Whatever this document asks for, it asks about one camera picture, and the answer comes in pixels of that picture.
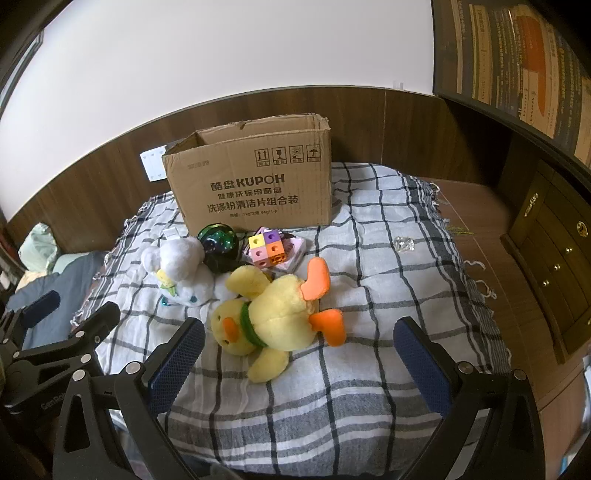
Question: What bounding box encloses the blue-grey duvet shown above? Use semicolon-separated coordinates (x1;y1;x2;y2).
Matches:
7;251;109;352

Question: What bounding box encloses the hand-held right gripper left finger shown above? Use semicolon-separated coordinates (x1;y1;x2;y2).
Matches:
51;318;206;480

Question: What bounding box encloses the brown cardboard box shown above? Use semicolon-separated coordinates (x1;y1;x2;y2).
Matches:
161;112;333;232

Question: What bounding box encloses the white plush toy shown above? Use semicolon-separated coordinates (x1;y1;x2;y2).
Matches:
141;237;241;308

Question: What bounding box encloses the dark iridescent ball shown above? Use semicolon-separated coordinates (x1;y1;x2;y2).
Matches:
198;224;243;275

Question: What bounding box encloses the grey plaid blanket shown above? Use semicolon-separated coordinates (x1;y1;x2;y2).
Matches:
69;161;513;476

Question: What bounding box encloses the colourful cube toy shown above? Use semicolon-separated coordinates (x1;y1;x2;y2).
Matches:
247;228;288;268

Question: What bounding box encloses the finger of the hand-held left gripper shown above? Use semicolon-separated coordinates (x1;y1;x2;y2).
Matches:
0;290;62;352
10;301;122;370

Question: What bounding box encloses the white wall switch panel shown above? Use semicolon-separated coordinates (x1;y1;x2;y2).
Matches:
141;147;168;182

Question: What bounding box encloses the yellow duck plush toy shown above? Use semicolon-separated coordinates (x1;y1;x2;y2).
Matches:
211;257;347;384

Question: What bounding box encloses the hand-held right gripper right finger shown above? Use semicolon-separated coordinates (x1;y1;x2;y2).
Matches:
392;316;548;480

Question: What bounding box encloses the pink tissue pack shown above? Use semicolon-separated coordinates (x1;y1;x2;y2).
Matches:
242;226;306;278

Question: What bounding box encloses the wooden drawer cabinet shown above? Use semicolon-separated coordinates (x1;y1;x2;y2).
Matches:
500;159;591;365

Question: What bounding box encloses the pale green cloth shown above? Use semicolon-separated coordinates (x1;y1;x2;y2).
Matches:
18;223;61;278

